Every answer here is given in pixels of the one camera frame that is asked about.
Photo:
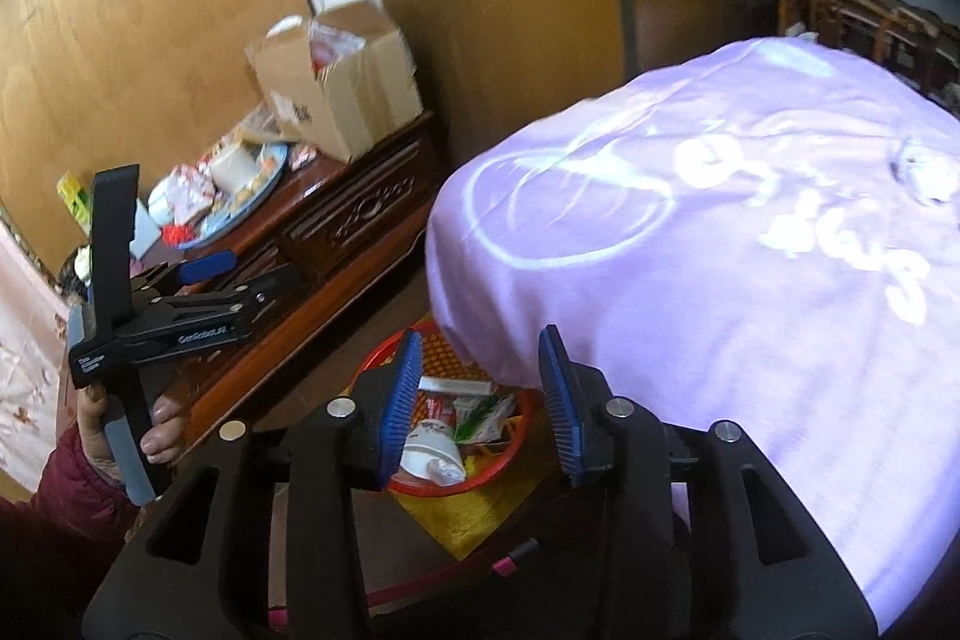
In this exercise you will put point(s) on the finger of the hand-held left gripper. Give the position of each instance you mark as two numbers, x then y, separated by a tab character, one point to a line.
274	287
206	266

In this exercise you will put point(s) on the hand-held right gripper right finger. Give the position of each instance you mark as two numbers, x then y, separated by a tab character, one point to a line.
559	407

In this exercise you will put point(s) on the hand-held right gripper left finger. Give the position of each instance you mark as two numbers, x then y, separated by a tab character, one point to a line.
401	400

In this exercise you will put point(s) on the white cigarette box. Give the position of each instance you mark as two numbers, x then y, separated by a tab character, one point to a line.
454	385

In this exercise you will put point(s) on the white paper cup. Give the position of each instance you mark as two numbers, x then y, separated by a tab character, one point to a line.
435	452

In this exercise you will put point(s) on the green printed snack packet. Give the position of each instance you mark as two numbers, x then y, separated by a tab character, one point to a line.
484	419

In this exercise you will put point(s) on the red plastic basket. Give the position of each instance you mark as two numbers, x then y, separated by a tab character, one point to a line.
480	479

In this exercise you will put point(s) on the person's left forearm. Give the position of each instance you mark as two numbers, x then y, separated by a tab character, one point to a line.
52	527

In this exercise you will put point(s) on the person's left hand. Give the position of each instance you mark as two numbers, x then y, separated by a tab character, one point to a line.
165	437

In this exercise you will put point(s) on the blue plate with snacks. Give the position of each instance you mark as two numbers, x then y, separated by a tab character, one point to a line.
195	190

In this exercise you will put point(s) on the carved dark wooden sideboard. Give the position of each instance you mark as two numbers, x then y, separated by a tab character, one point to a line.
337	227

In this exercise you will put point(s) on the yellow-green small box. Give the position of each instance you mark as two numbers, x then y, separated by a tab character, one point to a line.
73	197

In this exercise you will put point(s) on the pink floral cloth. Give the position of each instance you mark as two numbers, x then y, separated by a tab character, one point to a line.
30	355

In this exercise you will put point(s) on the yellow floor cloth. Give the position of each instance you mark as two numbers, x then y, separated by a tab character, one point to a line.
465	524

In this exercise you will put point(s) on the black pink-tipped stick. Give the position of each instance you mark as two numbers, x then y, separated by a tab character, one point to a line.
517	554

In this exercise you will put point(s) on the purple printed blanket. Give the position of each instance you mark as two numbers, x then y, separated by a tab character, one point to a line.
712	310

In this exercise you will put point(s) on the open cardboard box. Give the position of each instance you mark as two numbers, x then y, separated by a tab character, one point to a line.
352	85

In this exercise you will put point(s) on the brown wooden cabinet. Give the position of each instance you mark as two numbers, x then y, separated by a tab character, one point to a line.
675	10

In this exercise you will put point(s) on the wooden chair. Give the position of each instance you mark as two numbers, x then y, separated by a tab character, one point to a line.
847	10

